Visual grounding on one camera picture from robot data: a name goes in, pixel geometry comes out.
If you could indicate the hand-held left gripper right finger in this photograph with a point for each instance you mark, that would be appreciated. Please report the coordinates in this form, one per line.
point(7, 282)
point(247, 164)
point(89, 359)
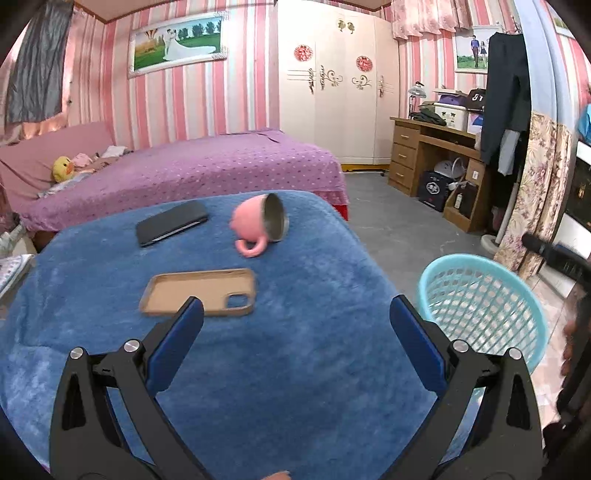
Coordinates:
point(415, 344)

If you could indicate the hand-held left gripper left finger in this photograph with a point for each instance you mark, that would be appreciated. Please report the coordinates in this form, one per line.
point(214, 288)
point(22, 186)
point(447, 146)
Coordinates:
point(178, 346)

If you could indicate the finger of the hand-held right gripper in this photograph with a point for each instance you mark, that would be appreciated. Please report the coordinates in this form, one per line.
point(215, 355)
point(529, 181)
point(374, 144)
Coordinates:
point(534, 244)

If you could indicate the light blue plastic basket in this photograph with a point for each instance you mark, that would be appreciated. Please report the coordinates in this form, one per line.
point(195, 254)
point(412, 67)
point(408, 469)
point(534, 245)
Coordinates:
point(485, 300)

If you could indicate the person's left hand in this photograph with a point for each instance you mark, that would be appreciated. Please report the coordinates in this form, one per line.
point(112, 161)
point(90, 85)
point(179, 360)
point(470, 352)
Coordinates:
point(277, 476)

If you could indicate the white standing fan base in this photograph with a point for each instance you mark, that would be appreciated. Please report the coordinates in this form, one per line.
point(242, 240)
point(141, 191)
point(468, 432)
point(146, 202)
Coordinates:
point(490, 242)

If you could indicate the beige floral curtain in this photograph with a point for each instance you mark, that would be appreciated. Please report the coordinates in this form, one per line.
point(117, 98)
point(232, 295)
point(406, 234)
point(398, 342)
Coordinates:
point(535, 194)

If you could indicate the brown phone case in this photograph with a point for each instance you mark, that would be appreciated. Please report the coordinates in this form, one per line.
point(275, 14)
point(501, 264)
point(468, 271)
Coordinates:
point(194, 288)

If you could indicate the small bottle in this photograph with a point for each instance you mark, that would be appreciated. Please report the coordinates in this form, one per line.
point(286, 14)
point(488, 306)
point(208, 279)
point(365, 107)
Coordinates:
point(459, 201)

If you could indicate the black paper bag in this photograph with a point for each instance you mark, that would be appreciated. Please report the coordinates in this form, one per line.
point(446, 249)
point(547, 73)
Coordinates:
point(434, 191)

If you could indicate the small white fan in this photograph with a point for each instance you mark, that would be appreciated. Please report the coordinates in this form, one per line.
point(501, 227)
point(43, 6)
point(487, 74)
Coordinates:
point(448, 168)

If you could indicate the black phone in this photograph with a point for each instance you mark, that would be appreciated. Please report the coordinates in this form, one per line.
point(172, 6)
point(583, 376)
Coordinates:
point(171, 224)

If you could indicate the blue plastic bag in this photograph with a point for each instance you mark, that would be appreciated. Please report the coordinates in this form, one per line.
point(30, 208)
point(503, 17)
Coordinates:
point(585, 121)

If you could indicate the pink mug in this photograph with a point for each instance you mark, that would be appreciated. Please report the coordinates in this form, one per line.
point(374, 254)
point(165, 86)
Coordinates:
point(247, 221)

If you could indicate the dark hanging coat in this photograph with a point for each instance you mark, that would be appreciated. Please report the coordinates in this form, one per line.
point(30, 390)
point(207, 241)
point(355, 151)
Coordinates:
point(505, 101)

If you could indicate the white storage box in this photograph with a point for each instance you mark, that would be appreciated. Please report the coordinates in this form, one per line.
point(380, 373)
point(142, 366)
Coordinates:
point(452, 117)

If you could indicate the black printed cap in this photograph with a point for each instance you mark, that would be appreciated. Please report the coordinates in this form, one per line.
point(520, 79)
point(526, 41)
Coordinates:
point(476, 99)

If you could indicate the wooden desk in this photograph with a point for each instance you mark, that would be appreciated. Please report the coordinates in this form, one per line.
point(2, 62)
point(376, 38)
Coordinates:
point(404, 157)

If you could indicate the dark clothes pile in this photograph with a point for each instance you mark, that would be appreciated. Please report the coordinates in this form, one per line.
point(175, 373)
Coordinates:
point(427, 116)

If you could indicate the purple box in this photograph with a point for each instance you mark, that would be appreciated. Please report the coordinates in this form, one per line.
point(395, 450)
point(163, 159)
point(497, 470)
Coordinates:
point(452, 98)

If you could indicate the purple dotted bed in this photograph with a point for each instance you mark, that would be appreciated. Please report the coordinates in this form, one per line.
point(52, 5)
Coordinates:
point(207, 166)

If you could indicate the yellow floor bar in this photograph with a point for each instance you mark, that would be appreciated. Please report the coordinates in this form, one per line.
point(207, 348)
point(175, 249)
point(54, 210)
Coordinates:
point(364, 167)

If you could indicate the desk lamp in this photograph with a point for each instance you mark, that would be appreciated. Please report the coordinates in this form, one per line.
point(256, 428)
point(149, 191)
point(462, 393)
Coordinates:
point(416, 92)

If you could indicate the small framed photo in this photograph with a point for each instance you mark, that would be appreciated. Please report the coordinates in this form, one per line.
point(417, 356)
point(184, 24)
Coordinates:
point(471, 50)

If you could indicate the white garment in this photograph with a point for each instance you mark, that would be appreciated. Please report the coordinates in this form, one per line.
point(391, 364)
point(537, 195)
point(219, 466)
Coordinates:
point(114, 151)

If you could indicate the pink garment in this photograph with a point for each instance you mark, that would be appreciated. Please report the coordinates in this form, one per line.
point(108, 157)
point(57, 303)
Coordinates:
point(83, 160)

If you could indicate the yellow duck plush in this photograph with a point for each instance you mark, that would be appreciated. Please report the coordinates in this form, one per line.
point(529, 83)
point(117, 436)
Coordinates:
point(63, 169)

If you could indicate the white wardrobe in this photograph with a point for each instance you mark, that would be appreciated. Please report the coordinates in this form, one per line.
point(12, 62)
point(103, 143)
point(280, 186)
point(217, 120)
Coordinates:
point(341, 115)

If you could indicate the pink covered headboard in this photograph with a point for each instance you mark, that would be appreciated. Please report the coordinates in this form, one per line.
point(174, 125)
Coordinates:
point(27, 152)

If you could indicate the pink floral valance curtain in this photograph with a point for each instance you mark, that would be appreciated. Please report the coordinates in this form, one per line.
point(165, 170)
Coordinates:
point(438, 18)

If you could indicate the red paper-cut decoration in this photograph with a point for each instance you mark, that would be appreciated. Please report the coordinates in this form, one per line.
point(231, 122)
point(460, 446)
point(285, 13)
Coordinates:
point(364, 63)
point(304, 53)

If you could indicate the framed wedding picture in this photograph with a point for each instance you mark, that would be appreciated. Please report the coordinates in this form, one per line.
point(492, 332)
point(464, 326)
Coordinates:
point(178, 44)

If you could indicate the grey curtain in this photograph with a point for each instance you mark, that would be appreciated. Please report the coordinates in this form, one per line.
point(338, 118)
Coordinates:
point(39, 60)

